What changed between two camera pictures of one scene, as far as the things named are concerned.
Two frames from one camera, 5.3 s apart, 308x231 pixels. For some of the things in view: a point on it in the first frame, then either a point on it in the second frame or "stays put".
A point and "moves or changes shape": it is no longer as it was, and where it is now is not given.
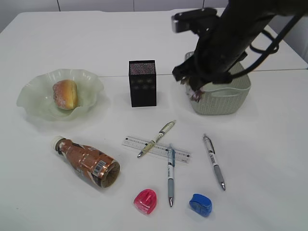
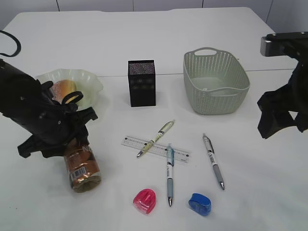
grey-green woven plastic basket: [223, 99] stays put
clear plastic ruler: [157, 149] stays put
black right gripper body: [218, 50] -> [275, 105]
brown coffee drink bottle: [96, 167] moves or changes shape
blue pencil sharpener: [201, 204] stays put
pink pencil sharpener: [145, 200] stays put
